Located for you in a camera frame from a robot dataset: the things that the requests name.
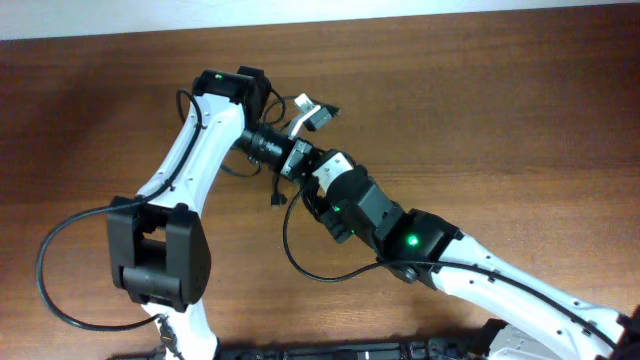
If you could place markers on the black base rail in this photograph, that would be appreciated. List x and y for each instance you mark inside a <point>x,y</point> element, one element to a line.
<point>431,349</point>

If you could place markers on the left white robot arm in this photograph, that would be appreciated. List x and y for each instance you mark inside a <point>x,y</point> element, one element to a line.
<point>158,250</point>

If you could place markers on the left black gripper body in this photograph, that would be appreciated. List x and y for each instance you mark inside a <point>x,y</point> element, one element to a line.
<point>295,156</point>

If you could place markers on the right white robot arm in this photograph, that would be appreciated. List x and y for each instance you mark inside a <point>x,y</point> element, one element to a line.
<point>419,246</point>

